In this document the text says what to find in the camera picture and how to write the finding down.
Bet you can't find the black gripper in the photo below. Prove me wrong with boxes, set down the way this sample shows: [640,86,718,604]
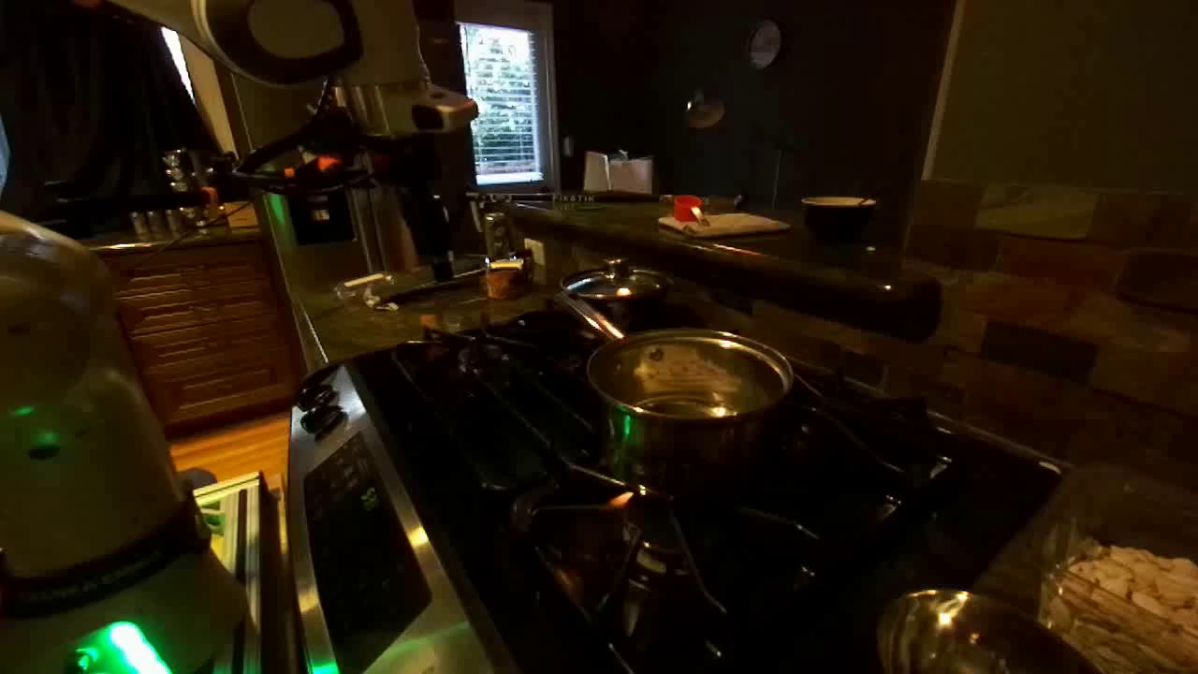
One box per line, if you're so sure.
[395,131,469,279]

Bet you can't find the glass lid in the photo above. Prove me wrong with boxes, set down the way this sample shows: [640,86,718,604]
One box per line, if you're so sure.
[566,257,669,304]

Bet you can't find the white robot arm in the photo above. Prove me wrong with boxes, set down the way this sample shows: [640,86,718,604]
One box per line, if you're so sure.
[0,0,478,674]

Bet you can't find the black gas stove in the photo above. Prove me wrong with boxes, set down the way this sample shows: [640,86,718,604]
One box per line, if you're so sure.
[287,312,1060,674]

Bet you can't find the window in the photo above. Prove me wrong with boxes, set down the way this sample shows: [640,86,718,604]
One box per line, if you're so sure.
[456,0,557,188]

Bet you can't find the red measuring cup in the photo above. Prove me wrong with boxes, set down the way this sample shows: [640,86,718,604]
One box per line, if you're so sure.
[674,195,703,222]

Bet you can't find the wooden drawer cabinet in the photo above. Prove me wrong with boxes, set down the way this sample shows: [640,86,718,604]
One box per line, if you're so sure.
[102,235,298,431]

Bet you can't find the white cutting board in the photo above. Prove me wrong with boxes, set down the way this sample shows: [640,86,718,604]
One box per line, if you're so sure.
[659,209,791,239]

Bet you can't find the steel saucepan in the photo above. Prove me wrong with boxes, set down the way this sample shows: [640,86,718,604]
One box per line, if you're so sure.
[557,295,792,495]

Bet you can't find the dark bowl white rim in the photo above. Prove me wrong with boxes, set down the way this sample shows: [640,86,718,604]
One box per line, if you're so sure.
[802,195,876,243]

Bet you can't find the steel ladle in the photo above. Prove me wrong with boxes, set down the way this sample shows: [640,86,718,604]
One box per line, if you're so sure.
[876,589,1098,674]

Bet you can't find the glass jar with white pieces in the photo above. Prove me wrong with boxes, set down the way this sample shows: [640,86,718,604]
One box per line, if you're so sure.
[1035,535,1198,674]

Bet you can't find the wall clock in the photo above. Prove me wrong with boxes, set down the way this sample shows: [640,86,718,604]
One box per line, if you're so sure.
[750,19,781,69]

